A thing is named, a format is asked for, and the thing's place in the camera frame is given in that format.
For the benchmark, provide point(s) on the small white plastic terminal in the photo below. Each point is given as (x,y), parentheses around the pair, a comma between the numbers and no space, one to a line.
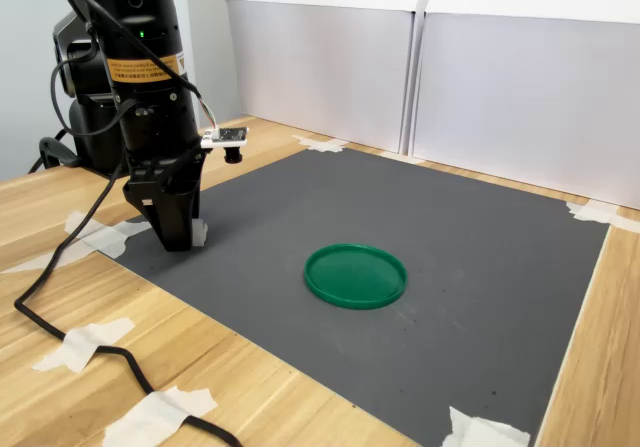
(201,232)

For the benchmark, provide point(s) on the round green lid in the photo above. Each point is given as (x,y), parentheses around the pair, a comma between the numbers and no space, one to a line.
(355,277)

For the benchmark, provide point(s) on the white tape piece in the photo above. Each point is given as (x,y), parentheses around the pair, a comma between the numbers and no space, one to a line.
(80,342)
(400,157)
(480,432)
(595,213)
(100,239)
(320,143)
(155,414)

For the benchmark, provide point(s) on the white cardboard partition box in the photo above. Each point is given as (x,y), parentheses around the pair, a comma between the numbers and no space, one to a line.
(325,67)
(525,92)

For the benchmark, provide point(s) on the dark grey mat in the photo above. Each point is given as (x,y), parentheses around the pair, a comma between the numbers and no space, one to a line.
(400,207)

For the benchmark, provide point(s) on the small white camera box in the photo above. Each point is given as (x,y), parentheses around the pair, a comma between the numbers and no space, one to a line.
(225,137)

